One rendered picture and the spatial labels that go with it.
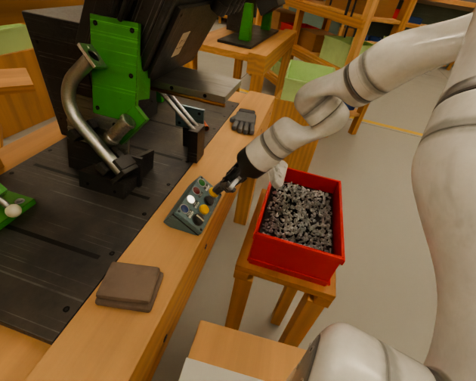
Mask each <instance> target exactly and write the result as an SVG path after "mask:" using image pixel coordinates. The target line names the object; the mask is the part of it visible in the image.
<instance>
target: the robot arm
mask: <svg viewBox="0 0 476 381"><path fill-rule="evenodd" d="M454 61H455V63H454V65H453V68H452V70H451V73H450V76H449V79H448V80H447V83H446V85H445V87H444V89H443V91H442V93H441V95H440V97H439V99H438V101H437V103H436V105H435V107H434V110H433V112H432V115H431V117H430V119H429V121H428V124H427V126H426V128H425V131H424V133H423V135H422V138H421V140H420V142H419V146H418V147H417V149H416V152H415V155H414V157H413V162H412V167H411V179H412V186H413V193H414V197H415V200H416V205H417V209H418V213H419V217H420V220H421V223H422V228H423V231H424V233H425V238H426V240H427V243H428V248H429V250H430V253H431V259H432V262H433V266H434V272H435V278H436V284H437V314H436V321H435V325H434V333H433V336H432V340H431V345H430V348H429V351H428V355H427V357H426V359H425V362H424V364H422V363H420V362H418V361H417V360H415V359H413V358H411V357H410V356H408V355H405V354H404V353H402V352H400V351H398V350H397V349H395V348H393V347H391V346H389V345H387V344H386V343H384V342H382V341H380V340H378V339H377V338H375V337H373V336H371V335H369V334H368V333H365V332H363V331H362V330H360V329H358V328H356V327H355V326H352V325H350V324H347V323H342V322H339V323H334V324H331V325H329V326H328V327H326V328H325V329H324V330H322V331H321V332H320V333H319V334H318V336H317V337H316V338H315V340H314V341H311V343H310V345H309V346H308V350H307V351H306V352H305V354H304V356H303V358H302V359H301V360H300V361H299V363H298V365H297V366H296V367H295V368H294V370H293V371H292V372H291V373H290V375H289V377H288V378H287V380H286V381H476V6H475V9H474V12H472V13H470V14H466V15H463V16H461V17H457V18H453V19H451V20H445V21H442V22H439V23H433V24H429V25H426V26H420V27H416V28H413V29H407V30H404V31H401V32H398V33H395V34H393V35H390V36H388V37H386V38H384V39H382V40H380V41H379V42H377V43H375V44H374V45H373V46H371V47H370V48H368V49H367V50H366V51H364V52H363V53H362V54H361V55H359V56H358V57H356V58H355V59H354V60H352V61H351V62H350V63H349V64H347V65H346V66H344V67H342V68H341V69H339V70H336V71H335V72H333V73H330V74H328V75H325V76H321V77H319V78H316V79H314V80H312V81H309V82H308V83H306V84H305V85H303V86H302V87H301V88H300V89H299V90H298V92H297V93H296V95H295V100H294V105H295V108H296V110H297V111H298V112H299V113H300V114H301V115H302V117H303V118H304V119H305V120H306V122H307V123H308V124H309V126H303V125H299V124H298V123H297V122H295V121H294V120H292V119H290V118H289V117H283V118H281V119H279V120H278V121H276V122H275V123H274V124H273V125H272V126H271V127H270V128H269V129H267V130H266V131H265V132H263V133H262V134H261V135H259V136H258V137H256V138H255V139H254V140H252V141H251V142H250V143H249V144H247V145H246V146H245V147H244V148H243V149H242V150H241V151H240V152H239V153H238V154H237V157H236V159H237V162H236V163H235V164H234V165H233V166H232V167H231V169H229V170H228V172H226V175H225V176H224V177H223V178H222V180H221V181H219V182H218V183H217V184H216V185H215V186H214V187H213V188H212V191H213V192H214V193H216V194H217V195H219V194H220V193H221V192H223V191H225V192H226V193H233V192H235V191H236V188H235V187H236V186H237V185H238V184H239V183H243V182H244V181H245V180H246V179H247V177H249V178H259V177H261V176H262V175H263V174H264V173H266V172H268V174H269V178H270V183H271V185H272V186H273V187H274V188H276V189H277V188H279V187H281V186H283V182H284V180H285V177H286V171H287V168H288V164H287V163H286V162H285V161H284V160H282V159H284V158H285V157H287V156H288V155H289V154H290V153H292V152H293V151H295V150H296V149H298V148H299V147H301V146H303V145H306V144H308V143H311V142H312V141H315V140H318V139H321V138H325V137H327V136H330V135H332V134H334V133H336V132H338V131H339V130H341V129H342V128H343V127H344V126H345V125H346V123H347V122H348V120H349V116H350V111H349V109H348V107H347V106H346V105H345V103H346V104H348V105H350V106H352V107H362V106H364V105H367V104H368V103H370V102H372V101H374V100H375V99H377V98H380V97H381V96H383V95H384V94H387V93H388V92H390V91H392V90H394V89H396V88H397V87H399V86H401V85H403V84H405V83H406V82H408V81H410V80H412V79H414V78H416V77H418V76H421V75H423V74H425V73H428V72H430V71H432V70H435V69H437V68H439V67H442V66H444V65H447V64H450V63H452V62H454ZM343 101H344V102H343Z"/></svg>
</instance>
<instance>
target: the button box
mask: <svg viewBox="0 0 476 381"><path fill-rule="evenodd" d="M200 179H202V180H203V181H204V182H205V183H206V184H205V186H202V185H200V184H199V180H200ZM194 187H198V188H199V190H200V193H199V194H196V193H194V191H193V188H194ZM211 187H213V186H212V185H211V184H210V183H209V182H207V180H205V179H204V177H202V176H199V177H198V178H197V179H196V180H195V181H193V182H192V183H191V184H190V185H189V186H188V187H187V189H186V190H185V192H184V193H183V194H182V196H181V197H180V199H179V200H178V201H177V202H176V204H175V205H174V207H173V208H172V210H171V211H170V213H169V214H168V215H167V216H166V218H165V220H164V223H165V224H166V225H168V226H169V227H170V228H174V229H177V230H180V231H184V232H187V233H189V234H194V235H197V236H199V235H200V234H201V233H202V232H203V230H204V228H205V226H206V224H207V222H208V221H209V219H210V217H211V215H212V213H213V211H214V209H215V207H216V206H217V204H218V201H219V200H220V198H221V195H222V194H219V195H218V196H217V197H213V199H214V203H213V204H212V205H208V204H207V203H206V202H205V198H206V197H207V196H211V197H212V195H211V194H210V193H209V189H210V188H211ZM188 196H192V197H193V198H194V203H190V202H189V201H188V199H187V197H188ZM202 204H205V205H207V207H208V208H209V212H208V213H207V214H202V213H201V212H200V210H199V208H200V206H201V205H202ZM182 205H186V206H187V207H188V209H189V210H188V212H183V211H182V210H181V206H182ZM197 213H199V214H201V215H202V216H203V218H204V222H203V223H202V224H201V225H198V224H196V223H195V221H194V220H193V217H194V216H195V214H197Z"/></svg>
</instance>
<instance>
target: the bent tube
mask: <svg viewBox="0 0 476 381"><path fill-rule="evenodd" d="M77 46H78V47H79V49H80V50H81V52H82V53H83V55H82V56H81V57H80V58H79V59H78V60H77V61H76V62H75V63H74V64H73V65H72V66H71V68H70V69H69V70H68V71H67V72H66V75H65V76H64V78H63V81H62V85H61V100H62V105H63V109H64V111H65V114H66V116H67V118H68V120H69V121H70V122H71V124H72V125H73V127H74V128H75V129H76V130H77V131H78V133H79V134H80V135H81V136H82V137H83V138H84V139H85V140H86V141H87V142H88V144H89V145H90V146H91V147H92V148H93V150H94V151H95V152H96V153H97V154H98V156H99V157H100V158H101V159H102V160H103V161H104V162H105V163H106V164H107V165H108V167H109V168H110V169H111V170H112V171H113V173H114V174H115V175H118V174H119V173H120V171H119V170H118V169H117V168H116V166H115V165H114V164H113V163H112V161H114V160H115V159H117V157H116V156H115V155H114V153H113V152H112V151H111V150H110V149H109V148H108V146H107V145H105V143H104V142H103V141H102V140H101V139H100V137H99V136H98V135H97V134H96V132H95V131H94V130H93V129H92V128H91V126H90V125H89V124H88V123H87V122H86V121H85V120H84V118H83V117H82V115H81V113H80V112H79V108H78V106H77V103H76V89H77V87H78V85H79V83H80V82H81V81H82V80H83V79H84V77H85V76H86V75H87V74H88V73H89V72H90V71H91V70H92V69H93V68H94V69H106V68H107V67H108V66H107V65H106V64H105V63H104V61H103V59H102V58H101V56H100V55H99V54H98V52H97V51H96V49H95V48H94V46H93V45H89V44H85V43H78V44H77Z"/></svg>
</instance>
